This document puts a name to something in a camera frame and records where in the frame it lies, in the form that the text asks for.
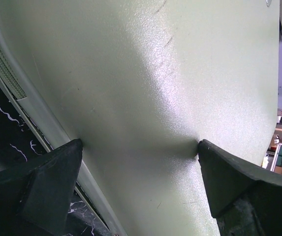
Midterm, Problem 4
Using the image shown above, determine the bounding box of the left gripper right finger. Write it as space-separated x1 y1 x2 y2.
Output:
198 140 282 236

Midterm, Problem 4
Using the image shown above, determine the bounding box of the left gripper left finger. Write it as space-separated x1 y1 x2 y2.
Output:
0 139 83 236

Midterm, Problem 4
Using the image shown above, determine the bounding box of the green hard-shell suitcase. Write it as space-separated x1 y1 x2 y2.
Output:
0 0 280 236

